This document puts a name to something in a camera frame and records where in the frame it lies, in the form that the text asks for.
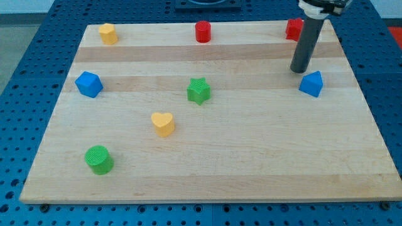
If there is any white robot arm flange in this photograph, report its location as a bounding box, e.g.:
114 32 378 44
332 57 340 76
297 0 352 19

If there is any green star block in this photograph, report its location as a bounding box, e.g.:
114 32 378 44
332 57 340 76
187 77 210 105

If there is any yellow heart block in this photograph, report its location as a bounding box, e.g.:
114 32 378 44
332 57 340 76
151 112 175 137

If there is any wooden board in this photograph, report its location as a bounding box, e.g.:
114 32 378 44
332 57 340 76
19 21 401 205

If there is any red cylinder block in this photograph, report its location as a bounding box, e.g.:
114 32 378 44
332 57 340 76
195 21 211 43

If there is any green cylinder block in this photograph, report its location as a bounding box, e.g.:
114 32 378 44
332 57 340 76
84 145 114 175

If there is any blue pentagon block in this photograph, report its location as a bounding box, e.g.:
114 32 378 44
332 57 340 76
299 71 323 97

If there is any blue cube block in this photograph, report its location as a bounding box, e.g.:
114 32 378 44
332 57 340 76
75 72 103 98

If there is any yellow hexagon block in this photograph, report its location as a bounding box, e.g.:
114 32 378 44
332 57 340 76
99 23 118 45

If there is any red star block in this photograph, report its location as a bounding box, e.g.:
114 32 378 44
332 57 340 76
285 18 304 41

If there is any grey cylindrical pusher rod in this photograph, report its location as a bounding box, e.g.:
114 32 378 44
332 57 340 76
290 16 324 73

